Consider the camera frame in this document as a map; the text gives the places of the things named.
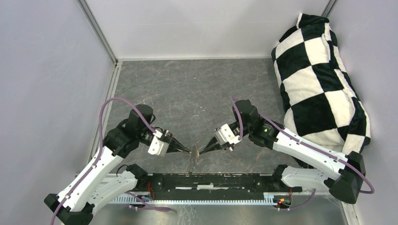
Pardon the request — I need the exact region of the metal keyring plate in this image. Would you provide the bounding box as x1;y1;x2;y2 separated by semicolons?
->
188;144;200;173

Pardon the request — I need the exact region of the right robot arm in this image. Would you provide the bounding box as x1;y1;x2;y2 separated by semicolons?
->
199;99;366;204

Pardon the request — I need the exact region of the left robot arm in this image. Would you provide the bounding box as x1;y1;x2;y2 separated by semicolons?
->
44;104;190;225

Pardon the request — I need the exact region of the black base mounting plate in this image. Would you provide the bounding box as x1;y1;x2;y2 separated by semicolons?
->
133;173;303;200

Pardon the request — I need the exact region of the black white checkered blanket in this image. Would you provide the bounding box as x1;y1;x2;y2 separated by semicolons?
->
271;13;371;154

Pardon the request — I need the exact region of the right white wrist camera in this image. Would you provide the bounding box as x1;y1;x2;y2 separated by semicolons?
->
214;123;243;147

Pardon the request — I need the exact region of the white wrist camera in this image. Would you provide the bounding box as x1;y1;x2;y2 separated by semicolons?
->
214;123;243;147
147;129;172;157

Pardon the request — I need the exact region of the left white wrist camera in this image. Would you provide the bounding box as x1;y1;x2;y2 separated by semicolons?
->
147;129;172;157

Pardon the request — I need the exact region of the white slotted cable duct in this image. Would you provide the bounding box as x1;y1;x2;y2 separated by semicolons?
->
110;194;287;206

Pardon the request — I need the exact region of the red wired circuit board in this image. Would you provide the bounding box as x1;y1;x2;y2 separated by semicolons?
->
275;196;292;209

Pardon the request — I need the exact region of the aluminium frame rail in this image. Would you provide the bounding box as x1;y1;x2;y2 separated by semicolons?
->
77;0;118;65

